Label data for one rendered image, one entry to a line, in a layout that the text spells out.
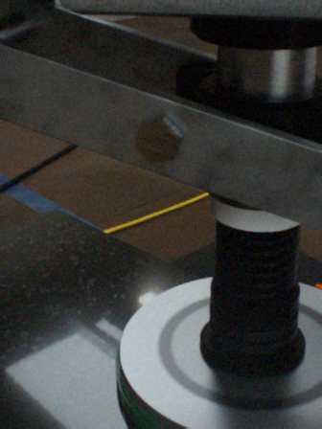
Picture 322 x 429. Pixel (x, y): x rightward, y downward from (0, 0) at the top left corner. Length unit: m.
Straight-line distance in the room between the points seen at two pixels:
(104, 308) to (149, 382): 0.15
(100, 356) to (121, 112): 0.24
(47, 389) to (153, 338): 0.09
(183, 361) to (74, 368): 0.10
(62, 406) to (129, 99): 0.25
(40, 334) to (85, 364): 0.06
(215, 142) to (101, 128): 0.07
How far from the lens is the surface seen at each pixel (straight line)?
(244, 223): 0.46
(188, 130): 0.42
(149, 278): 0.69
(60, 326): 0.63
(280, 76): 0.43
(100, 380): 0.57
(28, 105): 0.45
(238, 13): 0.35
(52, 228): 0.80
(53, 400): 0.56
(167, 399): 0.51
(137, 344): 0.56
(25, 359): 0.60
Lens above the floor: 1.17
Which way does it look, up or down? 27 degrees down
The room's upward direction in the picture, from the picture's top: 1 degrees counter-clockwise
